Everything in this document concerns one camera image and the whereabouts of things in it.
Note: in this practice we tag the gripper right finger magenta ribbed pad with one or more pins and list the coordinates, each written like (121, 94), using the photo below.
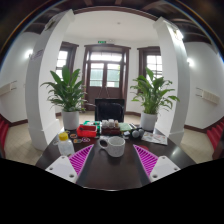
(155, 167)

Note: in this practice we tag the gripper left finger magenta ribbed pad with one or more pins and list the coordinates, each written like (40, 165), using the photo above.
(70, 168)

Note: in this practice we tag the clear bottle with yellow cap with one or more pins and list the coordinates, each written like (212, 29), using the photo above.
(65, 145)

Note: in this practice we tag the printed paper sheet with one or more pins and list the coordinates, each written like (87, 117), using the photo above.
(155, 138)

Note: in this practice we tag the black round microphone objects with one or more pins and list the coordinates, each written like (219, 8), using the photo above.
(137, 133)

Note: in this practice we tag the red plastic box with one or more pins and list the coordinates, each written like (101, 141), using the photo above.
(86, 131)

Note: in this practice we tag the speckled grey ceramic mug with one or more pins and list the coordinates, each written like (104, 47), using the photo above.
(114, 146)

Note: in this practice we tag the green flat box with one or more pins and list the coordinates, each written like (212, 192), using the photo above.
(125, 127)

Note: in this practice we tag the tray of small jars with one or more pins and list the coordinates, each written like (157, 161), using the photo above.
(110, 127)

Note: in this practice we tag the black chair back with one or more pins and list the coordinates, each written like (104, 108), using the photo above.
(109, 108)

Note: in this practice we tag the left potted green plant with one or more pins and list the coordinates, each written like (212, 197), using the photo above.
(68, 93)

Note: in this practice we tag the potted green plant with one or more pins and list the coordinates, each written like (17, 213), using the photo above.
(153, 94)
(68, 93)

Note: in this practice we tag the right potted green plant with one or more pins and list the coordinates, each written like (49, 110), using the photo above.
(153, 94)

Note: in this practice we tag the dark wooden double door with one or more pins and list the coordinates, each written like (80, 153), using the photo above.
(105, 71)

